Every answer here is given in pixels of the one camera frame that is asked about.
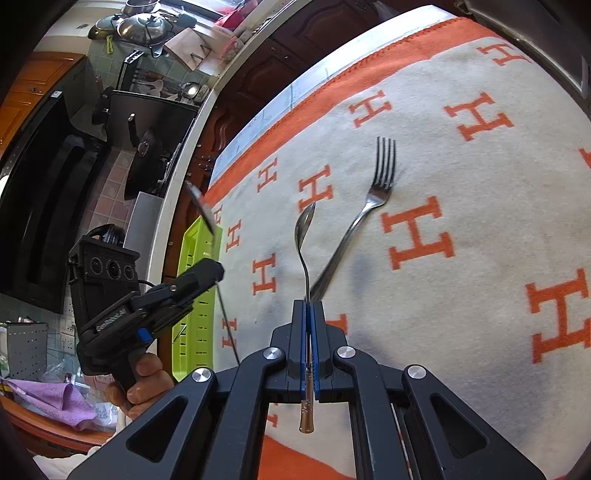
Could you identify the steel side panel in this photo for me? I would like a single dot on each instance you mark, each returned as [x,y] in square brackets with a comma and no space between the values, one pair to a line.
[143,221]

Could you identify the black wok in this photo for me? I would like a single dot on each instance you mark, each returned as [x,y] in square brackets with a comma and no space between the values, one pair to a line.
[143,166]

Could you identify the dark wooden lower cabinets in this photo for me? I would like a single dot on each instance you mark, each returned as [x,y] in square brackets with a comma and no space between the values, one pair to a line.
[286,50]

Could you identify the person's left hand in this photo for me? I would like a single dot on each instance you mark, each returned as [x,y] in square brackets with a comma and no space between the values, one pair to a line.
[147,383]

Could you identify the blue and white table cover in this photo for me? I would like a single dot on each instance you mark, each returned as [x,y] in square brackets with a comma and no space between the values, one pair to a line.
[258,124]

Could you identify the green plastic utensil tray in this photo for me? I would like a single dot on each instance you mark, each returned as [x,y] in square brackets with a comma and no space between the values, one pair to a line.
[203,323]

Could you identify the wooden cutting board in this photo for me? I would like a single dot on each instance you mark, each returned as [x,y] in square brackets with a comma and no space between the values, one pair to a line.
[189,46]

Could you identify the round wooden side table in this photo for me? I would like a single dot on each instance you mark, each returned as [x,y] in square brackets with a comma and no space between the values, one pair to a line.
[46,438]

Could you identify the orange wooden wall cabinet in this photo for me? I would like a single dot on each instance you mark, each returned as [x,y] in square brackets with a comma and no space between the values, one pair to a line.
[32,87]

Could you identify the steel pot lids rack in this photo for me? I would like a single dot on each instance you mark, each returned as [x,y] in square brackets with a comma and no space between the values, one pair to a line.
[141,27]

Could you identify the steel teapot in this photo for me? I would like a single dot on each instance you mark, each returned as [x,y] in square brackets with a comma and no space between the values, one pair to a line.
[189,90]

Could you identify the orange and beige printed blanket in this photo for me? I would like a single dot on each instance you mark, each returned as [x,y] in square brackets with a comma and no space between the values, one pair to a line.
[461,346]

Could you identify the steel fork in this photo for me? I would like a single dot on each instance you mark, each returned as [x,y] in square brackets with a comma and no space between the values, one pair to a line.
[383,184]

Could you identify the black red-trimmed pot lid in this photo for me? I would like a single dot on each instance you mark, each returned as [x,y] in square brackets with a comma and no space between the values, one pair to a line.
[108,233]

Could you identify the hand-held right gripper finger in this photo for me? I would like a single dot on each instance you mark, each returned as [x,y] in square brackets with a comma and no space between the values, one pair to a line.
[314,346]
[303,346]

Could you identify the black range hood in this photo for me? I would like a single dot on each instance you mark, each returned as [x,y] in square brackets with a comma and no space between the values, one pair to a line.
[46,207]

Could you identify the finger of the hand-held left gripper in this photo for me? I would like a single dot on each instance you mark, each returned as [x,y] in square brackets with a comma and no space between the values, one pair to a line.
[203,274]
[175,314]

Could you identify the purple cloth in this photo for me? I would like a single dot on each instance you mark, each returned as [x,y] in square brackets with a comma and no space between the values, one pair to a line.
[51,397]

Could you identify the small steel spoon gold tip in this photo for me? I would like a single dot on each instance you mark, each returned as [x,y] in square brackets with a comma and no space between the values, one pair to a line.
[306,226]

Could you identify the perforated steel rack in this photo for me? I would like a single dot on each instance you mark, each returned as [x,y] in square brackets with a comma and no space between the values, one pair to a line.
[25,350]

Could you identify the white kitchen countertop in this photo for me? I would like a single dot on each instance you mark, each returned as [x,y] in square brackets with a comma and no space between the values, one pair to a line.
[165,240]

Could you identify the steel stove splash panel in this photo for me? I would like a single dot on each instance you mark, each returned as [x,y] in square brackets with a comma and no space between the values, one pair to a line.
[157,120]

